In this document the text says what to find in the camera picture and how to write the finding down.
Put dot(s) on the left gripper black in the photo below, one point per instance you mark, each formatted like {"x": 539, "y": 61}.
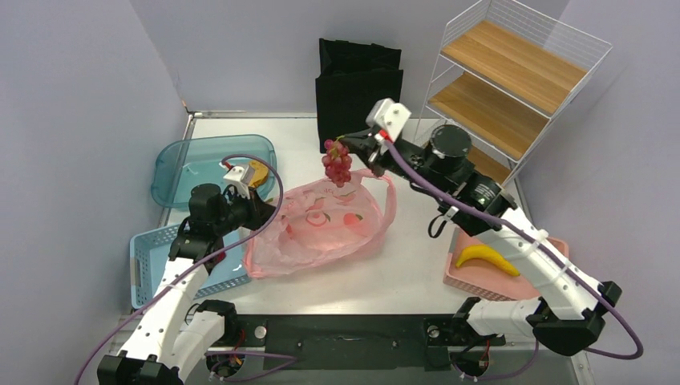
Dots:
{"x": 259, "y": 211}

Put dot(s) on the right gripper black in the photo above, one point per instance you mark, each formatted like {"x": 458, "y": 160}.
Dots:
{"x": 368, "y": 147}

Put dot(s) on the red grape bunch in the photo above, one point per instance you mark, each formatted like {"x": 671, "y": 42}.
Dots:
{"x": 337, "y": 162}

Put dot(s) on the black fabric grocery bag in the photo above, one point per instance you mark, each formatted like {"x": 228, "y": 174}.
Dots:
{"x": 353, "y": 77}

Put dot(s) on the pink plastic grocery bag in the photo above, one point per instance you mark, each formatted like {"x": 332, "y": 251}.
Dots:
{"x": 320, "y": 223}

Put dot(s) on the yellow banana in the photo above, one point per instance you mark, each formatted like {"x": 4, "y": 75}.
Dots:
{"x": 487, "y": 254}

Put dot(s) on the red chili pepper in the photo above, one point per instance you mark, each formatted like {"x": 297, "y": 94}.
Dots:
{"x": 219, "y": 258}

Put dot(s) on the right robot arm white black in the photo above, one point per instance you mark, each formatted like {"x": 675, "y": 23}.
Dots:
{"x": 568, "y": 314}

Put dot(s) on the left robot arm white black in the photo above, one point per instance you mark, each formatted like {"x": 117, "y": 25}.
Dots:
{"x": 158, "y": 351}

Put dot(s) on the brown bread slice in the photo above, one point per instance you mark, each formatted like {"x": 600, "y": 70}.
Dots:
{"x": 260, "y": 173}

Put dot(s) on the teal transparent plastic tray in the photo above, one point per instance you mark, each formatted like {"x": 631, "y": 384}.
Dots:
{"x": 184, "y": 164}

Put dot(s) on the blue perforated plastic basket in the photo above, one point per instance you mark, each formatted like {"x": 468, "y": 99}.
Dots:
{"x": 148, "y": 255}

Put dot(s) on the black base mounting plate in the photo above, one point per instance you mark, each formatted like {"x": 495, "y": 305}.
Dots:
{"x": 352, "y": 342}

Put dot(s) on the pink perforated plastic basket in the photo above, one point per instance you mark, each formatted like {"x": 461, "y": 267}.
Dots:
{"x": 480, "y": 278}

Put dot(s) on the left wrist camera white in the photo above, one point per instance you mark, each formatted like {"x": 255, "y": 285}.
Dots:
{"x": 240, "y": 177}

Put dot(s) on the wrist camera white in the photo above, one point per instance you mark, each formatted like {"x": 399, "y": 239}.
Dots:
{"x": 389, "y": 116}
{"x": 240, "y": 177}

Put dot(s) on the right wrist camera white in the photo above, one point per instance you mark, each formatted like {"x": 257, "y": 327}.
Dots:
{"x": 389, "y": 116}

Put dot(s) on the white wire wooden shelf rack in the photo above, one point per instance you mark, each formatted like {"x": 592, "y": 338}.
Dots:
{"x": 504, "y": 73}

